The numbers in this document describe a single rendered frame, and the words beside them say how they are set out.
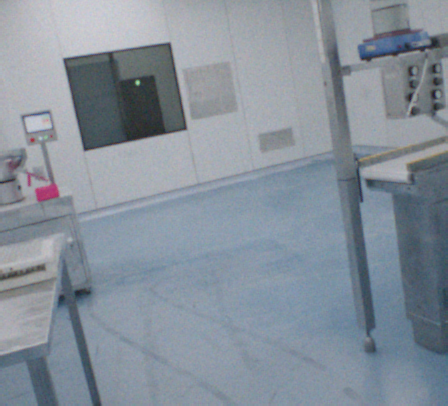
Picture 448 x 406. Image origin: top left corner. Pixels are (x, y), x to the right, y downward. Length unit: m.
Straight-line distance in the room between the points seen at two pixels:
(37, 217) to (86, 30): 3.42
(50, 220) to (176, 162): 3.32
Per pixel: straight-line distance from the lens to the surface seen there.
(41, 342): 1.24
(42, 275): 1.67
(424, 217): 2.25
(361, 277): 2.37
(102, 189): 6.65
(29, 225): 3.78
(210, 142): 6.96
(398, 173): 2.11
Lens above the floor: 1.29
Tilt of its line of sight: 10 degrees down
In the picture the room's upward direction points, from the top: 10 degrees counter-clockwise
